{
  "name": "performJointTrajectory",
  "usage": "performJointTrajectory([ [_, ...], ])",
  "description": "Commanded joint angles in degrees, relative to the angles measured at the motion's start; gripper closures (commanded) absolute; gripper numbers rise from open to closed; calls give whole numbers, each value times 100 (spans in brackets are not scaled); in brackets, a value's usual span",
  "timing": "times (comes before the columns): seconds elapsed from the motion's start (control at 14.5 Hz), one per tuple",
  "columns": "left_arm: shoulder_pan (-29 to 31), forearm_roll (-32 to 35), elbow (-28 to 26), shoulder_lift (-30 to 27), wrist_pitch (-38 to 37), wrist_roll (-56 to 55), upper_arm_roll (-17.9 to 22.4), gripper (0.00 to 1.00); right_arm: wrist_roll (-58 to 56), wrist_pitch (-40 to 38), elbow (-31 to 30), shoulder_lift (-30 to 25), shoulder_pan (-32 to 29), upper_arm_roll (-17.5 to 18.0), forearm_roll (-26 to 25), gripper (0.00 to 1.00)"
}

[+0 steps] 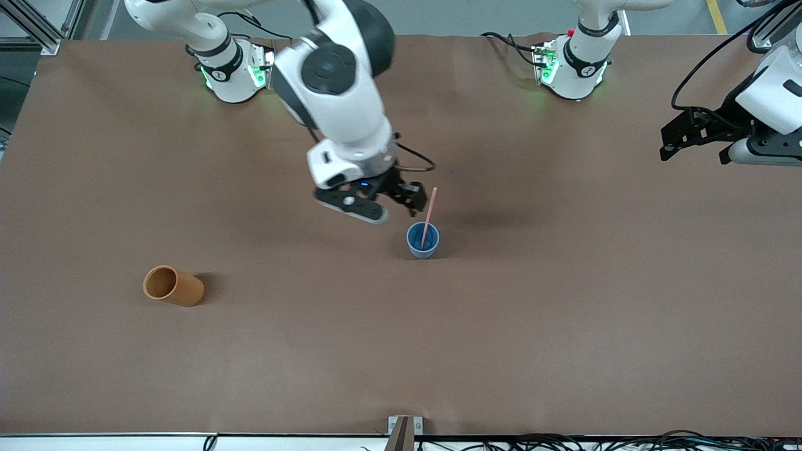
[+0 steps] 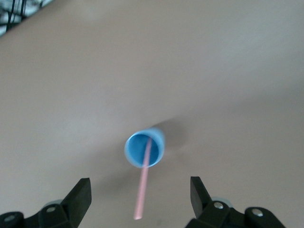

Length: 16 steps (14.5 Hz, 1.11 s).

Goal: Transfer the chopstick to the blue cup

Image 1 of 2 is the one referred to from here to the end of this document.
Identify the aluminium frame profile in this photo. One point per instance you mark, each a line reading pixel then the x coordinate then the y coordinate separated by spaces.
pixel 34 28
pixel 759 41
pixel 74 19

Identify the brown table cover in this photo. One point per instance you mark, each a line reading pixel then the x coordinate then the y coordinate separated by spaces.
pixel 376 344

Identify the blue cup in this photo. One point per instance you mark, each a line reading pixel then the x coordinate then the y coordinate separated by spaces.
pixel 418 251

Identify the pink chopstick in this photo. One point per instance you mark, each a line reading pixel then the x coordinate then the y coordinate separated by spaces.
pixel 431 210

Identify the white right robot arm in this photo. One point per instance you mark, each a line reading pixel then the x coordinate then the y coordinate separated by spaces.
pixel 341 106

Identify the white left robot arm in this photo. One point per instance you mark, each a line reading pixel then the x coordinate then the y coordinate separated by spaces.
pixel 576 72

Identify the orange cup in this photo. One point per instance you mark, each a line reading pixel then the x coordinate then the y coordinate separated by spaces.
pixel 185 292

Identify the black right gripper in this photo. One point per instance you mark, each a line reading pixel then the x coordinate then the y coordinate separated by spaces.
pixel 393 185

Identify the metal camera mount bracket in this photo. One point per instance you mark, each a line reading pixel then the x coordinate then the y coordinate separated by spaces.
pixel 404 433

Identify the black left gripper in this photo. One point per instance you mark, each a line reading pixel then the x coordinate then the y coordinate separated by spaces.
pixel 725 123

